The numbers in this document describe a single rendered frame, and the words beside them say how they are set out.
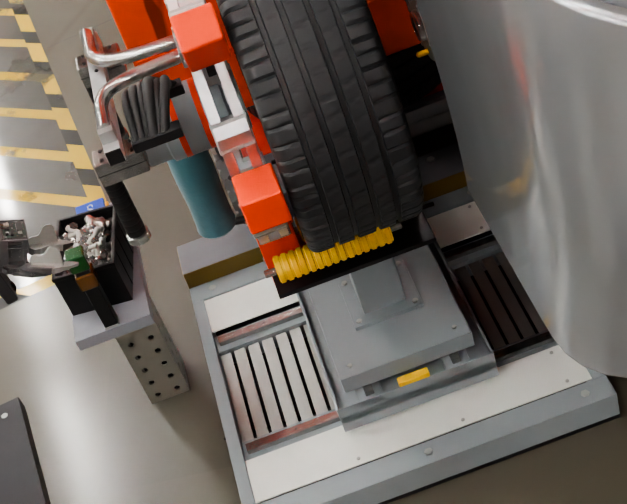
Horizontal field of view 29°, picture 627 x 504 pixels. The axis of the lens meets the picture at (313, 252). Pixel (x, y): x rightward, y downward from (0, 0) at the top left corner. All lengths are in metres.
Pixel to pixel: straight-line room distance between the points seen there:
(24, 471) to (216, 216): 0.67
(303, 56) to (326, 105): 0.09
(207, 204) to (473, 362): 0.66
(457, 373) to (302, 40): 0.93
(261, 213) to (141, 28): 0.82
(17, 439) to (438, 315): 0.95
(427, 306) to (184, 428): 0.68
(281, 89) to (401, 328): 0.82
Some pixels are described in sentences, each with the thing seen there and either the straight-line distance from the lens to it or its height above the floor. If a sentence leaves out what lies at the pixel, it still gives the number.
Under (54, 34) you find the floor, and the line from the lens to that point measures 4.67.
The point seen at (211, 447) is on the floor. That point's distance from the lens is 2.91.
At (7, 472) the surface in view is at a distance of 2.68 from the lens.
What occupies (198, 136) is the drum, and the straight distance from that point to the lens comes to 2.31.
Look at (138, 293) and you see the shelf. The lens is 2.66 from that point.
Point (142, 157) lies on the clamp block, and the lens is 2.16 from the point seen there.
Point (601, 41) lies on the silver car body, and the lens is 1.33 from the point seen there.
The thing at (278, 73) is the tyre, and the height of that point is 1.04.
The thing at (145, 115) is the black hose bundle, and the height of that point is 1.01.
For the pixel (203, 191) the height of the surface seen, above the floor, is 0.62.
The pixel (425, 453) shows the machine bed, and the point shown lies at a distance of 2.63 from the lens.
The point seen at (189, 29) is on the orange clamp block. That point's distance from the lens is 2.03.
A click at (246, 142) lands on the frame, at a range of 2.09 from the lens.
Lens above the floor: 2.14
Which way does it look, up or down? 41 degrees down
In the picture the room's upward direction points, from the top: 20 degrees counter-clockwise
